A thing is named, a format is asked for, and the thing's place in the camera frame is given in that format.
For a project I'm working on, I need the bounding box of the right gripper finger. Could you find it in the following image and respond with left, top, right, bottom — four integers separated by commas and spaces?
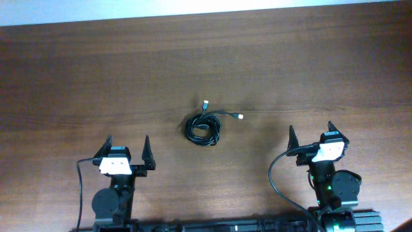
286, 125, 300, 157
327, 121, 350, 144

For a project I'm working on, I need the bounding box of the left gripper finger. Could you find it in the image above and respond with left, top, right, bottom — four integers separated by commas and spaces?
93, 135, 113, 159
142, 135, 156, 170

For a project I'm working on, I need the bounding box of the thick black cable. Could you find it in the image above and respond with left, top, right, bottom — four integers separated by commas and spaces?
185, 111, 223, 147

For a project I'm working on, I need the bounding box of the thin black usb cable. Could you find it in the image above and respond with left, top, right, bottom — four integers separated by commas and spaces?
200, 100, 244, 122

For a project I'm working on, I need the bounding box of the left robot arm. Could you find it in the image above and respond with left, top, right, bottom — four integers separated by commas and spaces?
91, 136, 156, 231

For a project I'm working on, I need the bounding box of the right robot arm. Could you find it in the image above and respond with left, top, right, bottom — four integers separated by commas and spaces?
287, 122, 362, 231

